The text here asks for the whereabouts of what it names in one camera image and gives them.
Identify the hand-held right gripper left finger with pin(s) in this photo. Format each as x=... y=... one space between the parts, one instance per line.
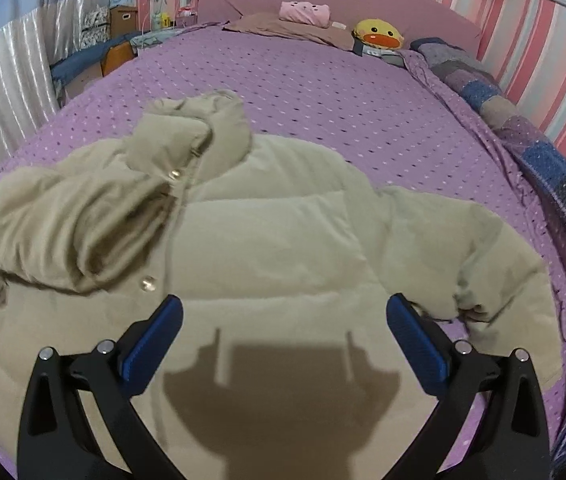
x=155 y=340

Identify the purple diamond-print bedsheet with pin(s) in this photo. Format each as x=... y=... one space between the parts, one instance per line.
x=338 y=110

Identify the yellow duck plush toy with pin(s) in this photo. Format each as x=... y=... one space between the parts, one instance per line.
x=378 y=35

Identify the floral-print paper bag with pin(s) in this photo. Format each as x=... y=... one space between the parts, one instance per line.
x=95 y=25

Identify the blue cloth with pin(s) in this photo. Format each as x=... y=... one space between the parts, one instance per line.
x=78 y=62

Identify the nightstand with light cover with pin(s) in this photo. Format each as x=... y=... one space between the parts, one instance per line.
x=163 y=36

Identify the beige puffer jacket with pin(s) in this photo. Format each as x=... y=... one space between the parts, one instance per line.
x=273 y=240

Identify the cardboard box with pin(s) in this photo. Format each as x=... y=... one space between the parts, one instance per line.
x=124 y=22

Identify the pink folded cloth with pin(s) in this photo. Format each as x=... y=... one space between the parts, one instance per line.
x=303 y=12

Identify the yellow bottle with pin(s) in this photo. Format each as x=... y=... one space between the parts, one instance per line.
x=165 y=21

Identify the silver and blue curtain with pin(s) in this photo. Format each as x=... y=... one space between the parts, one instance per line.
x=3 y=85

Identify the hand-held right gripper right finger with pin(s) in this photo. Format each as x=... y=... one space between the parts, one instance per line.
x=413 y=340

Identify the orange wooden chair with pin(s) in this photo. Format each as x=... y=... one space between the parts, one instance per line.
x=115 y=57

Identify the pink storage basket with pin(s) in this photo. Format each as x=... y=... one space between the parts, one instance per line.
x=187 y=15

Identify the patchwork quilt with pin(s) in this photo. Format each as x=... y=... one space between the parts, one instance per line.
x=483 y=90

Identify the brown pillow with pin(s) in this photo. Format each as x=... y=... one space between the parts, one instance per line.
x=263 y=25

